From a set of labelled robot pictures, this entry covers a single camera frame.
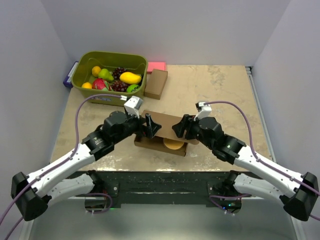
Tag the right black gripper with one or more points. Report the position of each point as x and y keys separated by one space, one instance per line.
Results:
x=179 y=128

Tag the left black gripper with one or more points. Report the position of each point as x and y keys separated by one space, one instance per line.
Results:
x=150 y=130

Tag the orange round sponge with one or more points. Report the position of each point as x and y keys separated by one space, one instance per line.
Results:
x=172 y=144

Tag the large cardboard box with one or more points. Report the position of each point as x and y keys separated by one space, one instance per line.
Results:
x=166 y=133

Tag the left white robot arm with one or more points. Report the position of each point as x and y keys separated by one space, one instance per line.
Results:
x=33 y=193

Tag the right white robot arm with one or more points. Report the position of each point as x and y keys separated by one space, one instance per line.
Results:
x=296 y=191

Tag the small folded cardboard box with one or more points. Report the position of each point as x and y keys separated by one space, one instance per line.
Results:
x=155 y=84

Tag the purple rectangular box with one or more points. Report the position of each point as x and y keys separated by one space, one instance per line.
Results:
x=67 y=82

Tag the green round fruit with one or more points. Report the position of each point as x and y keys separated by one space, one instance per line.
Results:
x=132 y=88

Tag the purple grapes front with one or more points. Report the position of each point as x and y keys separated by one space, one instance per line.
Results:
x=119 y=86

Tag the purple grapes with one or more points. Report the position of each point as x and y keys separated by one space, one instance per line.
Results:
x=117 y=72
x=119 y=86

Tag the yellow mango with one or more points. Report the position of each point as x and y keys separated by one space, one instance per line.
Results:
x=130 y=78

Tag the olive green plastic bin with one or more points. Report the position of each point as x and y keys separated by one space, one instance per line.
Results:
x=110 y=60

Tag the pink sticky note pad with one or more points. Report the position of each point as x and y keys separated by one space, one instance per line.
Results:
x=156 y=65

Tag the purple grapes back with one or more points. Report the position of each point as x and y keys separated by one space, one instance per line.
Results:
x=117 y=72

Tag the green pear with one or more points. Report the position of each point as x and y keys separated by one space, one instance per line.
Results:
x=105 y=75

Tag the orange fruit front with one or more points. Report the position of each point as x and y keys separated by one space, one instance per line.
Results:
x=87 y=85

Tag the orange fruit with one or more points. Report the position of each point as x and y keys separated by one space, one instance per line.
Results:
x=87 y=85
x=95 y=71

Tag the orange fruit back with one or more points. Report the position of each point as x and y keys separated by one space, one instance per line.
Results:
x=95 y=71

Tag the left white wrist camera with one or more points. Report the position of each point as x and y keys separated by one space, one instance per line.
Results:
x=132 y=105

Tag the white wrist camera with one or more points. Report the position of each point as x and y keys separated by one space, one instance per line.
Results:
x=203 y=109
x=132 y=105

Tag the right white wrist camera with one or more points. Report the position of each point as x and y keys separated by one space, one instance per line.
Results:
x=203 y=109

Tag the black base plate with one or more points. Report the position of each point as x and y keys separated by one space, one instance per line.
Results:
x=207 y=188

